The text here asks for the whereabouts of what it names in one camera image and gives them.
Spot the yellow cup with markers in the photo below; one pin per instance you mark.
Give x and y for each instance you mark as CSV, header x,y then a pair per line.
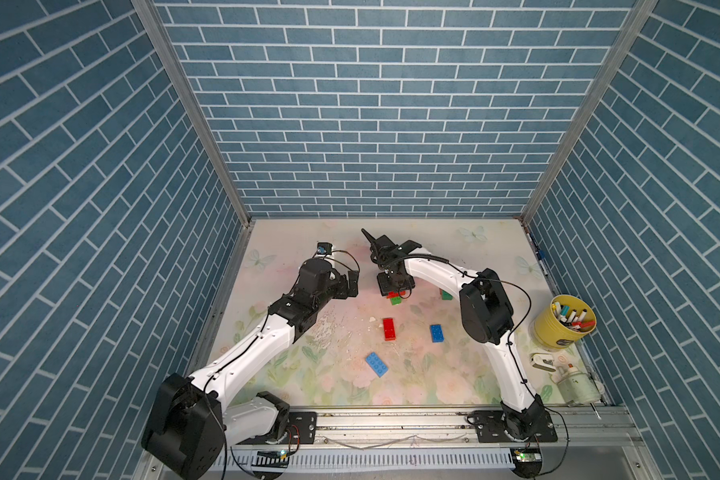
x,y
564,321

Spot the red lego brick vertical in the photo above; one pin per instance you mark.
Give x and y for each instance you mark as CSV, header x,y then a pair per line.
x,y
389,331

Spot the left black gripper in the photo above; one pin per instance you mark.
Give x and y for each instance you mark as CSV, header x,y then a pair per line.
x,y
341,291

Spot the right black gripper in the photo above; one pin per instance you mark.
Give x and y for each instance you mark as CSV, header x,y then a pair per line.
x,y
381,285

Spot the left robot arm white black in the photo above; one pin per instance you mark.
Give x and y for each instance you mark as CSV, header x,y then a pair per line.
x,y
193,421

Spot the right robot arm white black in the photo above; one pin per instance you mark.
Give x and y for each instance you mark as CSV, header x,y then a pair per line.
x,y
486,316

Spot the long blue lego brick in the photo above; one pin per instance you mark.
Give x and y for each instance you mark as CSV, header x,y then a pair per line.
x,y
376,364

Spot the small blue lego brick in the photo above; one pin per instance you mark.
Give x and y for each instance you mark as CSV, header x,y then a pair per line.
x,y
436,333

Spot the aluminium front rail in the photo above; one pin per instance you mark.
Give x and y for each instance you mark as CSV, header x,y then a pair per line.
x,y
419,436

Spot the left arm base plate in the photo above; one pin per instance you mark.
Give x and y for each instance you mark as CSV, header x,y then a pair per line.
x,y
296,427

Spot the white clip on table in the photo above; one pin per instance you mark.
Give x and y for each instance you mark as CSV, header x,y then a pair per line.
x,y
543,361

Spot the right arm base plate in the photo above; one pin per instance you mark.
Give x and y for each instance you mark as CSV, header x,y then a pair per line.
x,y
490,427

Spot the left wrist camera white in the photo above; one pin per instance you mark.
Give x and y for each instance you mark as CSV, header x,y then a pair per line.
x,y
324,249

